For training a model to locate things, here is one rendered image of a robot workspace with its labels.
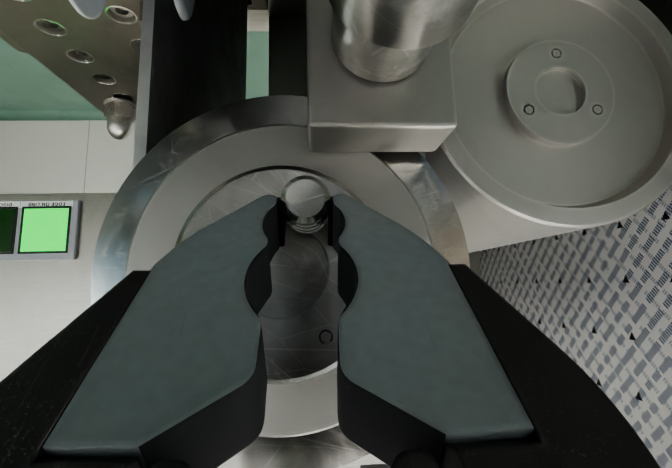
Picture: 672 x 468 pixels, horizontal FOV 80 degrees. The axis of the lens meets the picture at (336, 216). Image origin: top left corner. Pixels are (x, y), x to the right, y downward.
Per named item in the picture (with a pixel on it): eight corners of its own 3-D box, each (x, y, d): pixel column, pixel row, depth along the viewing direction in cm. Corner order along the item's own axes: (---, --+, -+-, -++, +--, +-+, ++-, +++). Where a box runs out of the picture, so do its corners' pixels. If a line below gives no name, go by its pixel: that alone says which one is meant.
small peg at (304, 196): (293, 231, 11) (271, 186, 11) (297, 241, 14) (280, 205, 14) (338, 209, 11) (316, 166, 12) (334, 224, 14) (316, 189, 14)
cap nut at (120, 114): (129, 97, 48) (126, 133, 47) (142, 110, 52) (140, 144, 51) (97, 97, 48) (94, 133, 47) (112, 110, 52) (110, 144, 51)
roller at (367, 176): (423, 119, 16) (450, 426, 14) (357, 220, 42) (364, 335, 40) (129, 127, 16) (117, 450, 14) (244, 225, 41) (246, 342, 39)
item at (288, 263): (126, 325, 13) (233, 129, 15) (150, 320, 15) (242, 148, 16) (333, 425, 13) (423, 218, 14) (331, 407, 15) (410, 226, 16)
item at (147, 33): (166, -195, 20) (144, 169, 17) (246, 63, 43) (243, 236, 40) (155, -195, 20) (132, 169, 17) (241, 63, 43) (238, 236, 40)
